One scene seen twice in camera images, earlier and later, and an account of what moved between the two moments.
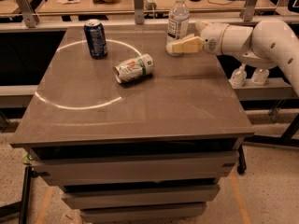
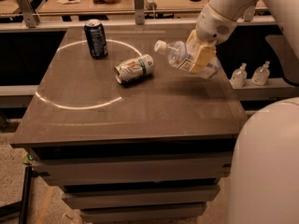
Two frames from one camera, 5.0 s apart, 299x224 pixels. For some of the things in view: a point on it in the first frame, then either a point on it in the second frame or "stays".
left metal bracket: [30, 18] stays
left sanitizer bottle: [238, 77] stays
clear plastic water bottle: [178, 21] → [177, 54]
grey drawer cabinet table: [152, 149] stays
